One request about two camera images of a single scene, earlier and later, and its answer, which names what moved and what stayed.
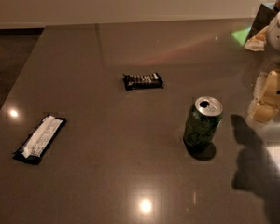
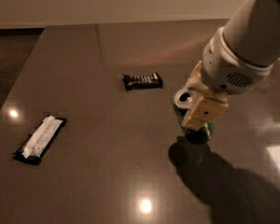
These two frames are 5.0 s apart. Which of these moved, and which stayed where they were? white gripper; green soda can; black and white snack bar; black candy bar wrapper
Moved: white gripper; green soda can
Stayed: black and white snack bar; black candy bar wrapper
